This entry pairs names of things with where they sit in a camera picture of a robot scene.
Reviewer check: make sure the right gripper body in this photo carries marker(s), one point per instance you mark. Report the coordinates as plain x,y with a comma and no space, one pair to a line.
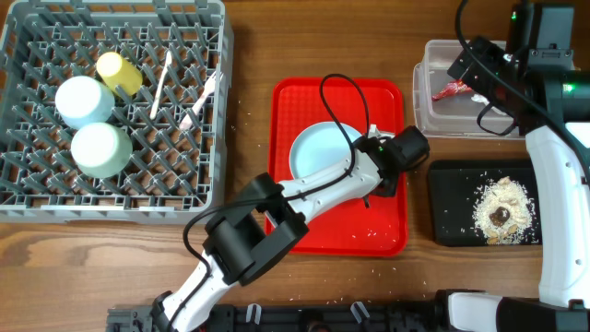
482,78

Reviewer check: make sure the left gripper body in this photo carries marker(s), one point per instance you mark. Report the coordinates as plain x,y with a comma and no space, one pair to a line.
392,191

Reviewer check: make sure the red snack wrapper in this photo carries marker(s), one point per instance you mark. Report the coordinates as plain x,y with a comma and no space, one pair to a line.
451,89

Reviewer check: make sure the light blue plate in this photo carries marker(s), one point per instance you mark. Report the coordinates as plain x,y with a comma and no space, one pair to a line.
317,147

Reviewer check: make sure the white plastic fork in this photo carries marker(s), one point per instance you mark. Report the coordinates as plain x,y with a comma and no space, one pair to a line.
208,89

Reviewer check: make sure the white plastic spoon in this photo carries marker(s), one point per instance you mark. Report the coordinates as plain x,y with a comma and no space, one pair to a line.
163,74

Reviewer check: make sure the green plastic bowl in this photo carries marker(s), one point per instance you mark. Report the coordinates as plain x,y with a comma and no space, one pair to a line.
101,150

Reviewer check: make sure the yellow plastic cup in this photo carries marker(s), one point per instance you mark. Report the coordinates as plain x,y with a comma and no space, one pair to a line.
117,71

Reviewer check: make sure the light blue bowl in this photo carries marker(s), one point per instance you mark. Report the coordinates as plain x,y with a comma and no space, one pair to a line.
83,100

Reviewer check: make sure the white napkin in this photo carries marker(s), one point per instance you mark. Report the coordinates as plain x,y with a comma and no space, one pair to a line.
488,103

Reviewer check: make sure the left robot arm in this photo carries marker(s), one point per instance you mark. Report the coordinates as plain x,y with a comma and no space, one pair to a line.
251,234

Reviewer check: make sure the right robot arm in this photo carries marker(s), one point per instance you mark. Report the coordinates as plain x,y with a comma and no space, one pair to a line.
532,79

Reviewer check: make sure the grey dishwasher rack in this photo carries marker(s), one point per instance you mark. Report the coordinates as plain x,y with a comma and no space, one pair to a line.
172,174

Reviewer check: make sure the black tray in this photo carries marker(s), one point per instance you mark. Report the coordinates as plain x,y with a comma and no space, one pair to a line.
456,189

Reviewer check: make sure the clear plastic bin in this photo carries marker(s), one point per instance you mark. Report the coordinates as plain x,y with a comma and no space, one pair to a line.
455,116

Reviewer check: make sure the red plastic tray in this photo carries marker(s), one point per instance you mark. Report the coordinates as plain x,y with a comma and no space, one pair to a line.
351,228

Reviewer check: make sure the white rice pile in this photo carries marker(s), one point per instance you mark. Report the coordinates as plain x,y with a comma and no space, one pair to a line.
522,227

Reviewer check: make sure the brown food scrap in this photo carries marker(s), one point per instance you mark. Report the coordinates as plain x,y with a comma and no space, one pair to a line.
500,216

